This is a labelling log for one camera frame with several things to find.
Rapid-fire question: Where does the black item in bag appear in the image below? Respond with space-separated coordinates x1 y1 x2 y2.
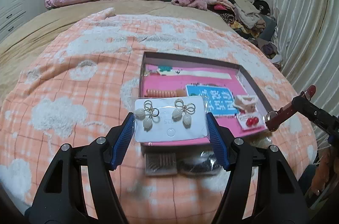
177 151 222 176

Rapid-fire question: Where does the pink jewelry box tray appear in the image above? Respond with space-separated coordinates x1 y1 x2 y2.
139 52 272 137

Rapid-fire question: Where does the person's right hand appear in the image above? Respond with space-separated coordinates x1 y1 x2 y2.
311 147 338 195

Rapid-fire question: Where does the small brown comb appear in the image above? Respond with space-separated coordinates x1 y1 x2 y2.
145 153 178 176

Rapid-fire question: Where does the orange spiral hair tie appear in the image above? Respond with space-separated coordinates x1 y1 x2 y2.
145 88 186 98

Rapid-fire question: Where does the red ball earrings packet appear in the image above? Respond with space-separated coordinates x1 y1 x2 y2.
236 111 264 131

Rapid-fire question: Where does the white bow earrings card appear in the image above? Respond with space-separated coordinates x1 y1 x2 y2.
134 96 208 143

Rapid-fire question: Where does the pink hair claw clip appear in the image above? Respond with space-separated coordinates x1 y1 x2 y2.
233 95 258 113

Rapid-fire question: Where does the beige bed sheet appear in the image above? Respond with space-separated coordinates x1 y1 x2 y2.
1 0 232 100

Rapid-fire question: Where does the pile of clothes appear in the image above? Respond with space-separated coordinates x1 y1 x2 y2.
171 0 281 64

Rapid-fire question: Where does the blue printed card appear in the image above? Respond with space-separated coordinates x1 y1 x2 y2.
186 85 239 117

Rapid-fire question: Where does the orange plaid cloud blanket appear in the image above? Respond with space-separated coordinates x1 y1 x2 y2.
1 8 317 223

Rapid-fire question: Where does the white striped curtain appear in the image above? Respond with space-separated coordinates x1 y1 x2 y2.
273 0 338 115

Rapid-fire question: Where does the red watch strap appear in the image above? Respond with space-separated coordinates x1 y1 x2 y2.
265 84 317 132

